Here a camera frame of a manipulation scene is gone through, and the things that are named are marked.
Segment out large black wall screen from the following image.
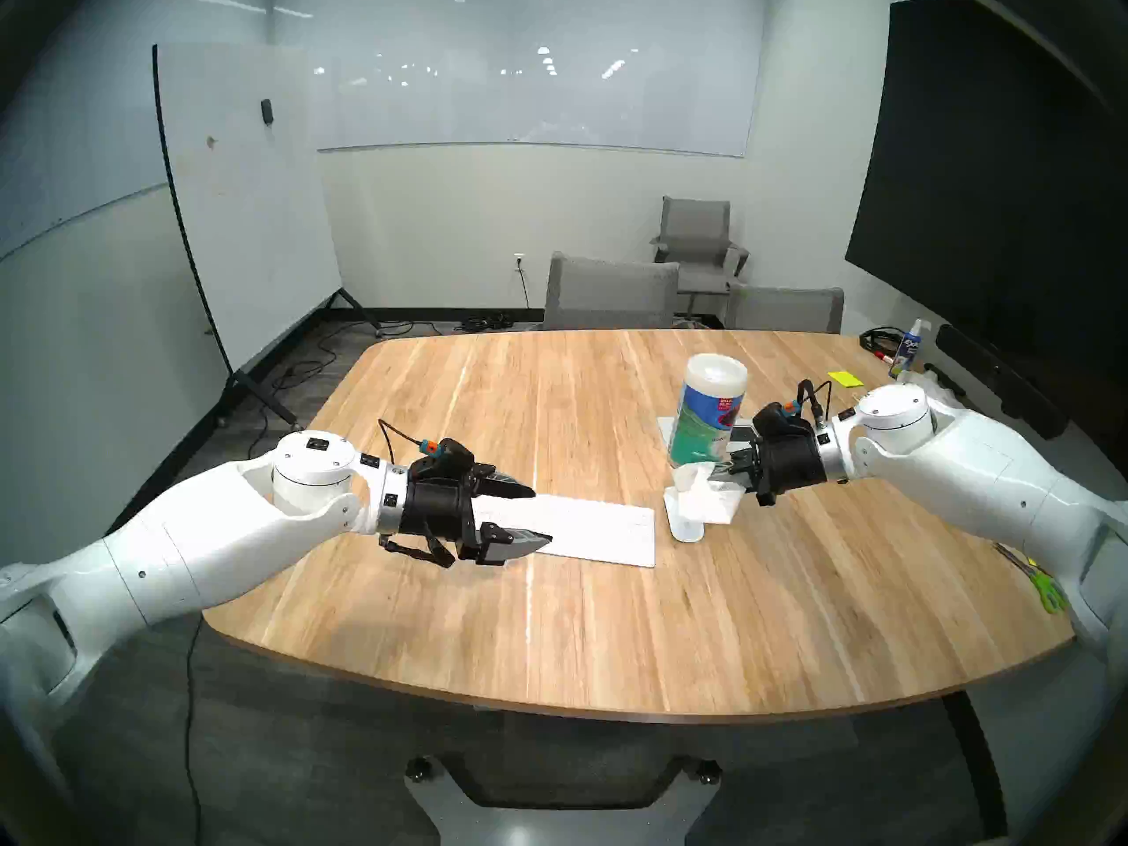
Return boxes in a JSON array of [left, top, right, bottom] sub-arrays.
[[844, 0, 1128, 453]]

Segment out glass wall whiteboard with writing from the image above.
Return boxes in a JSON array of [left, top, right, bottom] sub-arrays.
[[0, 0, 274, 262]]

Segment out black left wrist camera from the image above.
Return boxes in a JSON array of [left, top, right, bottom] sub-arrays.
[[419, 439, 477, 484]]

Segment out black left wrist cable loop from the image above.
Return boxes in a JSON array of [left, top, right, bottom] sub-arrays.
[[381, 536, 457, 569]]

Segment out white computer mouse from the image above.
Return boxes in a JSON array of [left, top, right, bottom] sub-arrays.
[[663, 487, 706, 544]]

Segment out white slim keyboard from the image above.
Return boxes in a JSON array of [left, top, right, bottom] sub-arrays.
[[471, 492, 657, 568]]

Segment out white disinfecting wipe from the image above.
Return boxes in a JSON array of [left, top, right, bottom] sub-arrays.
[[674, 464, 746, 528]]

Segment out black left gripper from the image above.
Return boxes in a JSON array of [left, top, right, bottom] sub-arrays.
[[399, 465, 554, 566]]

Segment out wide glass wall whiteboard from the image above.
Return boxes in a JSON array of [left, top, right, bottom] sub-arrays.
[[273, 0, 769, 158]]

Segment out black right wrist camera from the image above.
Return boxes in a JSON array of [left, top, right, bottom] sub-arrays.
[[753, 401, 805, 440]]

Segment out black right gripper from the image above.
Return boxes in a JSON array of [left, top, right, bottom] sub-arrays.
[[709, 423, 831, 508]]

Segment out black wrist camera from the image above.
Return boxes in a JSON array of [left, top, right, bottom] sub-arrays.
[[419, 439, 477, 484], [753, 401, 805, 440]]

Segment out green handled scissors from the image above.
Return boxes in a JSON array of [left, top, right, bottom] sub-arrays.
[[996, 543, 1069, 614]]

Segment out black looped floor cable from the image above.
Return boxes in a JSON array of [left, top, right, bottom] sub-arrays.
[[264, 320, 353, 396]]

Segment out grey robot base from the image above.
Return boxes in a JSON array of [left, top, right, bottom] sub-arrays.
[[404, 754, 724, 846]]

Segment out whiteboard cleaner spray bottle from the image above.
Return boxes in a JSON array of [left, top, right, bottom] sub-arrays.
[[890, 318, 924, 380]]

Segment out grey mesh chair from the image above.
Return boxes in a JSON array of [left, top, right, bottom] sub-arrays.
[[542, 251, 681, 331], [724, 280, 845, 334]]

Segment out black video sound bar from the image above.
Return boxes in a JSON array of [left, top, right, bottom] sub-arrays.
[[936, 324, 1069, 440]]

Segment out thin black floor cable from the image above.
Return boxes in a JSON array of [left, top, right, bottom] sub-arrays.
[[183, 620, 208, 846]]

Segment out crumpled white tissue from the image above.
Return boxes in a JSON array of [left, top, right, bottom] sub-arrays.
[[899, 370, 961, 406]]

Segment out grey office chair with armrests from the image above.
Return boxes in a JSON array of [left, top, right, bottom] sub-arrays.
[[650, 196, 750, 321]]

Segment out green blue wipes canister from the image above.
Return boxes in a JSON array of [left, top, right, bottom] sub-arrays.
[[667, 353, 750, 473]]

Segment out white mobile whiteboard on stand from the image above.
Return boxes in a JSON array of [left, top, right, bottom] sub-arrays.
[[152, 42, 387, 431]]

